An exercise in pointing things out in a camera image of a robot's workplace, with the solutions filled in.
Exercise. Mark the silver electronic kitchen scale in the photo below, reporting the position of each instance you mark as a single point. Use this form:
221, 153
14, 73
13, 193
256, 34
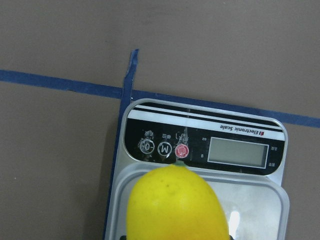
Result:
241, 156

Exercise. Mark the yellow mango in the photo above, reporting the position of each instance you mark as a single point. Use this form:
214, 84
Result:
174, 203

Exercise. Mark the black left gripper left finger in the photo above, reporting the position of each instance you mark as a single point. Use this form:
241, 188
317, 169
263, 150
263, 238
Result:
123, 237

